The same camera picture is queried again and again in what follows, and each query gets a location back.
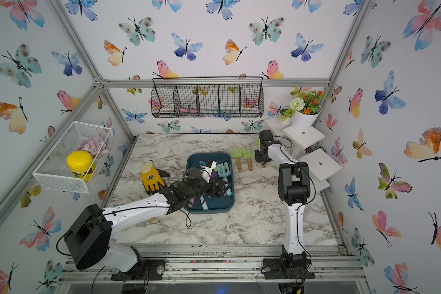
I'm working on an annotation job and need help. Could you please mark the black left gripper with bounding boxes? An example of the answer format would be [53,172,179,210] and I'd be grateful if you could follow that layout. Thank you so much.
[184,176,232,203]

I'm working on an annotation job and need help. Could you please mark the green fork wooden handle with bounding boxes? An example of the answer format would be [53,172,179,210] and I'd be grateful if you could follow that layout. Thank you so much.
[242,147,255,172]

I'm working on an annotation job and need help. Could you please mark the green rake wooden handle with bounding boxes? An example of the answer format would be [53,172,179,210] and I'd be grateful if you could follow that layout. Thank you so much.
[255,137,268,169]
[230,147,243,171]

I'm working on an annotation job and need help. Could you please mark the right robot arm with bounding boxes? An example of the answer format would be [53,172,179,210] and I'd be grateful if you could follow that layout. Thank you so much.
[255,130,316,280]

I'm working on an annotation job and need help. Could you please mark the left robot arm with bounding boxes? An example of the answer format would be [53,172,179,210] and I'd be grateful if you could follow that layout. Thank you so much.
[63,175,232,281]

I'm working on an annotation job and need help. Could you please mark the dark teal storage box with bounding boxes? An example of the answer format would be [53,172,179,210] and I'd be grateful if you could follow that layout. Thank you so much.
[185,152,235,214]

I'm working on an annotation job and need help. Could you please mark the small white pot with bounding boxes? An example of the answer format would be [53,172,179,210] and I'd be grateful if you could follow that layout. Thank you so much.
[279,108,292,124]

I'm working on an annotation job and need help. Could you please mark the white stepped wooden shelf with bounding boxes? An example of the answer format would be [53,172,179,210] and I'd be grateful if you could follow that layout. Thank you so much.
[264,117,343,192]

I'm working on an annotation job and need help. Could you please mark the white flower pot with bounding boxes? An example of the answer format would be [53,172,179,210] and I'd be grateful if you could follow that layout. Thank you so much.
[291,111,320,131]

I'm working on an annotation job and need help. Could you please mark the artificial flowers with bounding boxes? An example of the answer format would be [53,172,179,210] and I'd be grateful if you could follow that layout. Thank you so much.
[288,87,325,115]

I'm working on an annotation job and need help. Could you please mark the yellow black garden glove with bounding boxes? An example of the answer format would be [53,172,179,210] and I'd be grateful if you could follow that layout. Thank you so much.
[141,160,170,196]

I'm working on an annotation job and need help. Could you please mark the pink items bag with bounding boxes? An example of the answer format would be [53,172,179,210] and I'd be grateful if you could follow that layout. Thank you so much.
[77,137,109,158]

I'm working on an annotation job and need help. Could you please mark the yellow lidded jar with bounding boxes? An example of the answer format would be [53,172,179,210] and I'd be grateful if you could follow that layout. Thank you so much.
[66,151,96,183]

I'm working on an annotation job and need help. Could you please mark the blue fork white handle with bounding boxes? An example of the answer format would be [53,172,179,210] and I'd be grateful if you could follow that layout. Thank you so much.
[215,162,230,181]

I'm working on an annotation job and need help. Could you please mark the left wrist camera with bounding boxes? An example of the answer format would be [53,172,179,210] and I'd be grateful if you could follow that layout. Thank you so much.
[187,159,217,183]

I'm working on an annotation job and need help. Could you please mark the purple rake pink handle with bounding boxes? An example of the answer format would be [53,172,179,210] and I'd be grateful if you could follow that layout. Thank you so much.
[188,198,195,209]

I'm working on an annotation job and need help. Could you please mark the black wire wall basket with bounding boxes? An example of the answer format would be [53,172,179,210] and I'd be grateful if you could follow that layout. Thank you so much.
[149,76,264,121]

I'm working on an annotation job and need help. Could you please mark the white wire wall basket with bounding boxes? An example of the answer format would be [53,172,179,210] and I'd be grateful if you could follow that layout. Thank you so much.
[33,121,113,194]

